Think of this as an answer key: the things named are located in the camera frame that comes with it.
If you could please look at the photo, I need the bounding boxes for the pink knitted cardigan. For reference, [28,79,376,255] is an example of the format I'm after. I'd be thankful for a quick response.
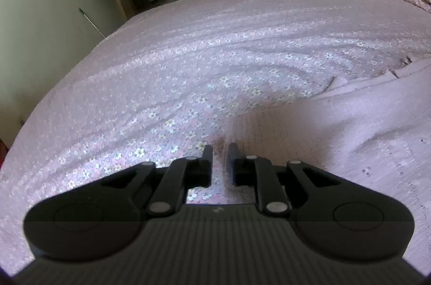
[225,60,430,273]

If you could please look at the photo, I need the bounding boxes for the pink floral bedspread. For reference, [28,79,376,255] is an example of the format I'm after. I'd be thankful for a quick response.
[1,0,430,274]

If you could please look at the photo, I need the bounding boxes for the thin stick against wall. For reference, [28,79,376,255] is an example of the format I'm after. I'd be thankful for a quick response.
[78,7,106,39]

